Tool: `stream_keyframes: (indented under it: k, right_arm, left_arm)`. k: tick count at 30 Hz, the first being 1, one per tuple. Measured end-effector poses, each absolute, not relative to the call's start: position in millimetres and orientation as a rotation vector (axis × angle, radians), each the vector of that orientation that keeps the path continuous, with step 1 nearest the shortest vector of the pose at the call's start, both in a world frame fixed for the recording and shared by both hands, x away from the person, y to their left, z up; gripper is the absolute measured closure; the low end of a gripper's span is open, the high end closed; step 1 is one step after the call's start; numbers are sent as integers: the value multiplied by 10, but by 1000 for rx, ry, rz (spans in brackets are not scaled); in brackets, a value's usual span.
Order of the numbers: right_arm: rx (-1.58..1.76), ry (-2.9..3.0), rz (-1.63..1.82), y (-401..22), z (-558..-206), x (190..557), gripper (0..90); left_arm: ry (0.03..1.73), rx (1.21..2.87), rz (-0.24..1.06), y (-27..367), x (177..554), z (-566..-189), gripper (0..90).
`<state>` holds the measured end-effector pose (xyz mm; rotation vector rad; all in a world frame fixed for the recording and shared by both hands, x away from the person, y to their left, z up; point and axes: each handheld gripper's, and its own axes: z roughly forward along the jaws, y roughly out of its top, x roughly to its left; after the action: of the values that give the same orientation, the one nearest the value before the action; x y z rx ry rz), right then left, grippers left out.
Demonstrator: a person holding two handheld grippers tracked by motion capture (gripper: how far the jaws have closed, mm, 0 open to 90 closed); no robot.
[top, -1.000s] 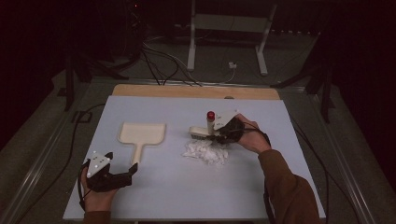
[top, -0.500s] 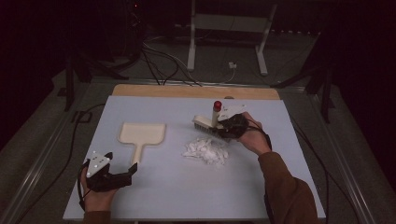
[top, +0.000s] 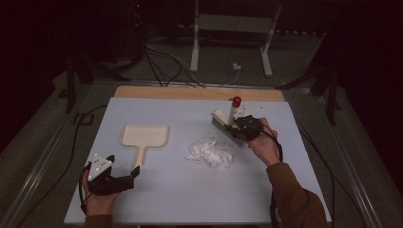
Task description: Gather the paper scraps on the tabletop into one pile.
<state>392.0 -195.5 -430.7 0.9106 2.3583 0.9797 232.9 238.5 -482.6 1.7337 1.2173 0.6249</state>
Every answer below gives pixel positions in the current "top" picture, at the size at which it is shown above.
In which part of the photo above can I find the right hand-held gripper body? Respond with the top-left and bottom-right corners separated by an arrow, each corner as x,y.
232,105 -> 266,143

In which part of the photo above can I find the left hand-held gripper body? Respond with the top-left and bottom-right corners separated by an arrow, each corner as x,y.
86,154 -> 136,197

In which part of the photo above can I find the cream brush with red tip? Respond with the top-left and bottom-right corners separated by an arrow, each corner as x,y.
210,96 -> 248,149

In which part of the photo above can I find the pile of white paper scraps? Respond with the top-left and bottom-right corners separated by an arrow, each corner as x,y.
184,138 -> 235,171

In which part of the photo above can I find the cream plastic dustpan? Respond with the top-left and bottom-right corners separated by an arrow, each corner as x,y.
119,123 -> 170,170

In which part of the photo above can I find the person's left hand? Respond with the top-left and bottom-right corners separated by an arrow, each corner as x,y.
81,170 -> 122,218

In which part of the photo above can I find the person's right hand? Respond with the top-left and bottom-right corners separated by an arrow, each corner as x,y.
247,117 -> 281,167

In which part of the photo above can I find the white table board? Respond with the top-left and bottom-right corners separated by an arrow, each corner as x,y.
63,96 -> 333,226

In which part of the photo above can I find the black stand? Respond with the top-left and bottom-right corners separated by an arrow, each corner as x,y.
64,51 -> 133,115
275,33 -> 342,126

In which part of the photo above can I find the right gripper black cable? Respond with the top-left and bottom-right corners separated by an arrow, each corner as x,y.
261,122 -> 336,228

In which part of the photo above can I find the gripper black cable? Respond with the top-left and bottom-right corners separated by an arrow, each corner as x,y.
261,122 -> 336,228
13,104 -> 108,228

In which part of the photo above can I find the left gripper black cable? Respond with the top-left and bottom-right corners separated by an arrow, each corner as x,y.
13,104 -> 108,228

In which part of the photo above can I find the white plug with cable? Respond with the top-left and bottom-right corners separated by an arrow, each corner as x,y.
202,62 -> 242,87

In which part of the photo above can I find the metal floor rail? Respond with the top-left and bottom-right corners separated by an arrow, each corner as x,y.
0,83 -> 93,228
313,94 -> 385,228

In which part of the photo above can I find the bundle of black floor cables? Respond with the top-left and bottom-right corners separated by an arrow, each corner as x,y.
143,39 -> 207,88

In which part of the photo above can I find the white metal stand frame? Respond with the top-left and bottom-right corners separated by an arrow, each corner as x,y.
189,0 -> 283,78

